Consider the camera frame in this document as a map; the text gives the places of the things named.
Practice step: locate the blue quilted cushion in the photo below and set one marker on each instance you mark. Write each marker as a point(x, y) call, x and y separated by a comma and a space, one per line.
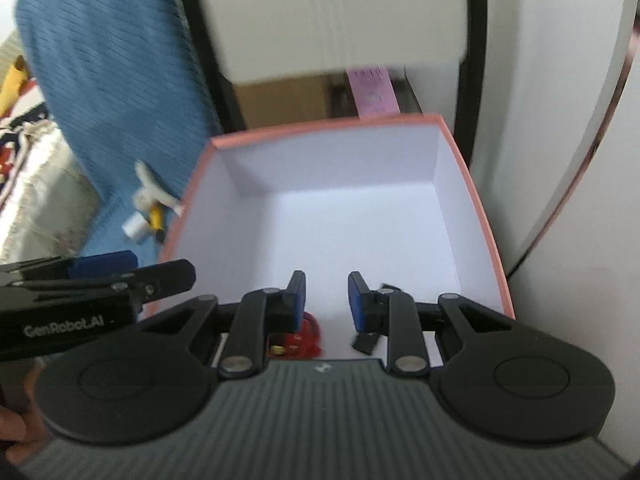
point(115, 85)

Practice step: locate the person's left hand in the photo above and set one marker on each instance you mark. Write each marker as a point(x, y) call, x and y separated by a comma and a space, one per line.
point(11, 432)

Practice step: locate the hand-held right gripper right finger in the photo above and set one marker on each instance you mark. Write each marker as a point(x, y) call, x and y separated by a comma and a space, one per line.
point(356, 300)

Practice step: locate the white plush toy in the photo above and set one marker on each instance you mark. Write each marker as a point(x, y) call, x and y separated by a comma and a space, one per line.
point(150, 185)

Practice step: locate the pink cardboard box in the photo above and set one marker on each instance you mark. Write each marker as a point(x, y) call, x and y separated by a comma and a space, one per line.
point(350, 210)

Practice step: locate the pink card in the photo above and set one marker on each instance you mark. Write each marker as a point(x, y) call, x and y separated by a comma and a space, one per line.
point(372, 92)

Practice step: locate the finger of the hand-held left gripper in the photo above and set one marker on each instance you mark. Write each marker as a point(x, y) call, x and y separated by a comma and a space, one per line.
point(102, 263)
point(167, 277)

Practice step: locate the brown cardboard box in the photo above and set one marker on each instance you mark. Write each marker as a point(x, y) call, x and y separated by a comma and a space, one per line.
point(290, 100)

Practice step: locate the floral beige bedsheet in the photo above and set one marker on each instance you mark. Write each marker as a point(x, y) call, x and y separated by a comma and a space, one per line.
point(40, 205)

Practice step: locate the white cabinet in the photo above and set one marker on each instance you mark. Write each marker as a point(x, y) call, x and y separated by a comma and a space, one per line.
point(550, 135)

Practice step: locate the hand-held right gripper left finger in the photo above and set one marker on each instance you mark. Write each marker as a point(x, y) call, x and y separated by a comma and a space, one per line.
point(298, 297)

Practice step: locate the small yellow object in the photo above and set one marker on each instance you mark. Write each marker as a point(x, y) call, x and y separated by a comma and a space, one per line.
point(157, 220)

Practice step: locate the striped printed blanket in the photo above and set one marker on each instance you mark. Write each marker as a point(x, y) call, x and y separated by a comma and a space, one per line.
point(20, 135)

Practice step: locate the grey chair backrest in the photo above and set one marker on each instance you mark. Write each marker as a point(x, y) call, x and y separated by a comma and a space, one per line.
point(325, 15)

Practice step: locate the yellow plush toy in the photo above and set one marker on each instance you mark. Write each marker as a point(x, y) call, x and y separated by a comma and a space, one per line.
point(12, 85)

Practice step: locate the beige quilted bedcover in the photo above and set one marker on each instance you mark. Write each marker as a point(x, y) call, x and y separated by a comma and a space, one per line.
point(7, 52)

